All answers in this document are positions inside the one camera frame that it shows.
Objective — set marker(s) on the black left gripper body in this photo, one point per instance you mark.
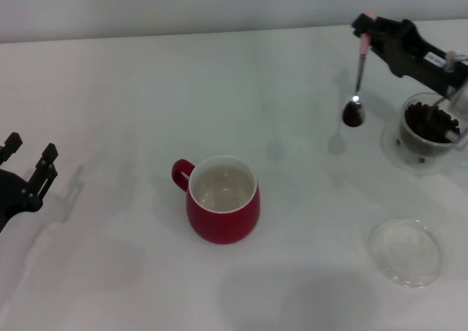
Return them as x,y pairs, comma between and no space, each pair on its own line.
7,196

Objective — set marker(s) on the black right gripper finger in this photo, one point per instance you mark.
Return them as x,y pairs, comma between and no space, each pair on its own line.
384,27
382,49

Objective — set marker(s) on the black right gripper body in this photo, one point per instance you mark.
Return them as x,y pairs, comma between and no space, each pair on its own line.
409,53

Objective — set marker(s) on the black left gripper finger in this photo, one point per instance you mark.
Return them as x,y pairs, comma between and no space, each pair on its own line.
44,174
12,142

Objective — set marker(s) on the red ceramic mug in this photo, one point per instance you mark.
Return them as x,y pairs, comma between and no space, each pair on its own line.
223,221

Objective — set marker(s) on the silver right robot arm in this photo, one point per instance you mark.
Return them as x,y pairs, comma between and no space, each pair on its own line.
462,102

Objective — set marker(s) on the clear glass cup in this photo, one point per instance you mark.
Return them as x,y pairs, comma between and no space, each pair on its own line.
413,146

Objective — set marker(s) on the glass saucer under cup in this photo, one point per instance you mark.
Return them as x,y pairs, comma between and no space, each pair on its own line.
389,152

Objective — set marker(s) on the clear glass spoon saucer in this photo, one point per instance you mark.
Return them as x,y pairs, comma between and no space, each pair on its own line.
406,254

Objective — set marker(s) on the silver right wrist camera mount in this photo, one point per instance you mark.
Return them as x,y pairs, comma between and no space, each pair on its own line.
452,136

